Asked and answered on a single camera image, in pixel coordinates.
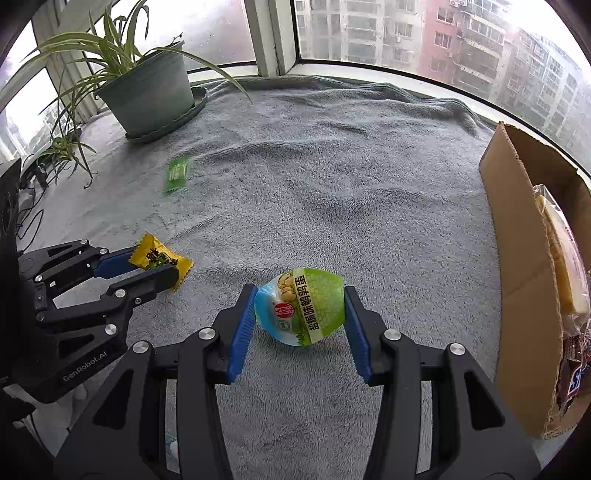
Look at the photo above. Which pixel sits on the brown chocolate bar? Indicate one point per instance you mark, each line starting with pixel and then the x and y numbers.
pixel 575 383

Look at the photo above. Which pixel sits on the white window frame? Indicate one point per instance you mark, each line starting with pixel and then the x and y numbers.
pixel 272 37

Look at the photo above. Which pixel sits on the apartment buildings outside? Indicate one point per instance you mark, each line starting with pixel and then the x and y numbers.
pixel 415 37

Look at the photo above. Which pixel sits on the yellow snack packet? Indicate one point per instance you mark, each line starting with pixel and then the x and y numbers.
pixel 150 251

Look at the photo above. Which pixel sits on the grey fleece blanket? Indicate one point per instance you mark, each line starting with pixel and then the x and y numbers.
pixel 323 184

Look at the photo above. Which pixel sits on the green plastic flower pot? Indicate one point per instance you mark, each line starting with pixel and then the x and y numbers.
pixel 147 97

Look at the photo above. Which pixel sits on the brown cardboard box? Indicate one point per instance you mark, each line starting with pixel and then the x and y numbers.
pixel 521 277

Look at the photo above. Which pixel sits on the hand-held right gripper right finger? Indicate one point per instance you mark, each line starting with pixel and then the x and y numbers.
pixel 356 334

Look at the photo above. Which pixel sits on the green pot saucer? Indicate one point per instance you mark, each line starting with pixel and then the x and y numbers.
pixel 196 107

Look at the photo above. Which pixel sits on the bagged sliced bread loaf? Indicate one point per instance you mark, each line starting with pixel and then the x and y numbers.
pixel 572 272

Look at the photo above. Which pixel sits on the packaged braised egg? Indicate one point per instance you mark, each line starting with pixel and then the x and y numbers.
pixel 300 304

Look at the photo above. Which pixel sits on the green candy packet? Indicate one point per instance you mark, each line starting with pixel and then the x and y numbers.
pixel 178 173

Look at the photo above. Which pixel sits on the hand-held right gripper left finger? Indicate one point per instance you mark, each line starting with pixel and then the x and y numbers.
pixel 244 325

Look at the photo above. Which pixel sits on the spider plant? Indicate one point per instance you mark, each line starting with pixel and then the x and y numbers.
pixel 117 46

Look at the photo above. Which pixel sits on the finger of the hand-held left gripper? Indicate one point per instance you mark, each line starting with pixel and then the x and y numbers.
pixel 113 264
pixel 147 284

